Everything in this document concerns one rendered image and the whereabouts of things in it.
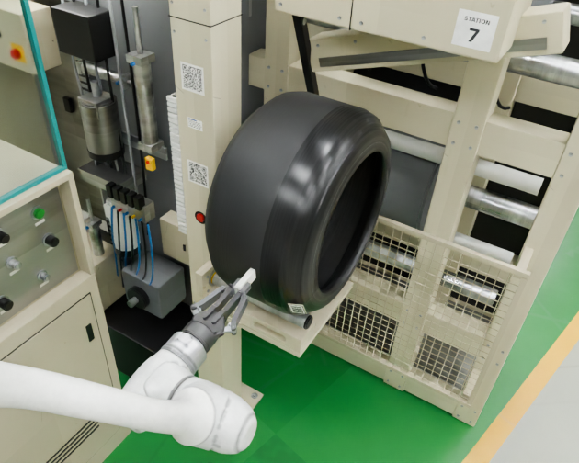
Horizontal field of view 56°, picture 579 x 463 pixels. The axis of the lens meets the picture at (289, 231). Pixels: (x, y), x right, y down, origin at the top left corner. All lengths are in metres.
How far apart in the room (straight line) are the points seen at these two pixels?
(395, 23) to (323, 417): 1.68
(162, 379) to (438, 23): 1.00
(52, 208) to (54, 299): 0.28
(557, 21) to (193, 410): 1.16
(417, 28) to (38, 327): 1.31
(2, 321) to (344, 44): 1.24
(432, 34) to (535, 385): 1.92
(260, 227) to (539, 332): 2.13
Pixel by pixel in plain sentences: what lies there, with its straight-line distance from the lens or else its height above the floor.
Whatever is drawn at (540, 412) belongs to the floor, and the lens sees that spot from 2.80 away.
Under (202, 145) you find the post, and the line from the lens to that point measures 1.54.
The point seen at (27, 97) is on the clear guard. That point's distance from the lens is 1.47.
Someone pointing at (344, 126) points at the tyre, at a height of 1.48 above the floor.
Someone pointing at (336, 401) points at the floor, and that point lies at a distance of 2.54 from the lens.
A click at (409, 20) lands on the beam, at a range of 1.42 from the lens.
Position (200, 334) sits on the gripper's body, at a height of 1.17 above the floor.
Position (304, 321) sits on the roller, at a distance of 1.58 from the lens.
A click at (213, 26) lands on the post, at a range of 1.39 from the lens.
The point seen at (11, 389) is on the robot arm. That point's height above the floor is 1.39.
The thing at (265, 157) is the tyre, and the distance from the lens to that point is 1.28.
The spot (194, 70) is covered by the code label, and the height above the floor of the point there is 1.53.
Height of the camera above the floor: 2.08
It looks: 38 degrees down
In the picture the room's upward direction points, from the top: 4 degrees clockwise
